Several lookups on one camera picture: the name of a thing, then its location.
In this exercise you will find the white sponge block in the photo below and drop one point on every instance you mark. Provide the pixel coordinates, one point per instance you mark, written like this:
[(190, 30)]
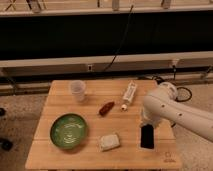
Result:
[(108, 142)]

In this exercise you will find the white wall socket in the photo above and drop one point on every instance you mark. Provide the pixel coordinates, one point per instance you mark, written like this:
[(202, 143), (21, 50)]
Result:
[(90, 68)]

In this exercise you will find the green ceramic bowl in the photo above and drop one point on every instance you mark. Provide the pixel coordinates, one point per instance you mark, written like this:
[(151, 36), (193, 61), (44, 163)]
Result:
[(68, 131)]

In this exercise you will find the black chair caster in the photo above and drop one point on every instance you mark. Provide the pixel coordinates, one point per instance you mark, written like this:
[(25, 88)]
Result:
[(6, 144)]

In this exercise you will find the white tube with cap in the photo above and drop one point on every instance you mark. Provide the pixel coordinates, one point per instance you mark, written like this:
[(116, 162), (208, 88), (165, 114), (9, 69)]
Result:
[(128, 95)]

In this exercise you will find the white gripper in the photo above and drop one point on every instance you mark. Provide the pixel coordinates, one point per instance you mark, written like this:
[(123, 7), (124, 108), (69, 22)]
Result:
[(150, 119)]

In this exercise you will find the red chili pepper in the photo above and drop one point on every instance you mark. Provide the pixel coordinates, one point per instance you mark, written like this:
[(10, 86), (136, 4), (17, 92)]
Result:
[(106, 108)]

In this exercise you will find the clear plastic cup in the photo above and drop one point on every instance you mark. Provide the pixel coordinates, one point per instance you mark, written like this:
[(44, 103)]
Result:
[(77, 88)]

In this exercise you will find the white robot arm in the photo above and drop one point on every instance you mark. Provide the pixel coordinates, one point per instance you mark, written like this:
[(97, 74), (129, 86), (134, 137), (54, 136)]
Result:
[(161, 103)]

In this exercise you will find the black eraser block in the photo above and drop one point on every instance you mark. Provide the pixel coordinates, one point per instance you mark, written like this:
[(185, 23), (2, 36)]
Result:
[(147, 137)]

